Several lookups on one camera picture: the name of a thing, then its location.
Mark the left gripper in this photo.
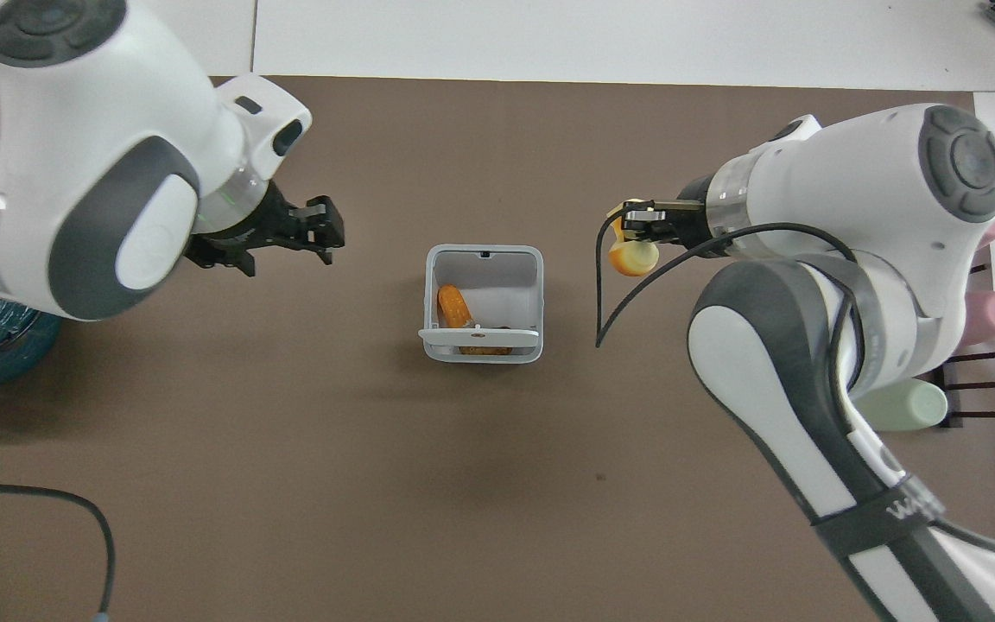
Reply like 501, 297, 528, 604
184, 183, 347, 277

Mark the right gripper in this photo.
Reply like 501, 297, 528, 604
621, 175, 715, 248

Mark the yellow orange trash piece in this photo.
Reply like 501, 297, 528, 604
606, 233, 662, 278

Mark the small white trash bin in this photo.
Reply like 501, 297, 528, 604
417, 244, 546, 365

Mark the light green cup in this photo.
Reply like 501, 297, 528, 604
855, 379, 950, 434

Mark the pink cup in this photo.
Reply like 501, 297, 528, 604
963, 291, 995, 335

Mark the black cable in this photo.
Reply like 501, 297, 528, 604
594, 210, 863, 400
0, 483, 117, 622

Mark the dark wire rack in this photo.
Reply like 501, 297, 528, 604
936, 257, 995, 429

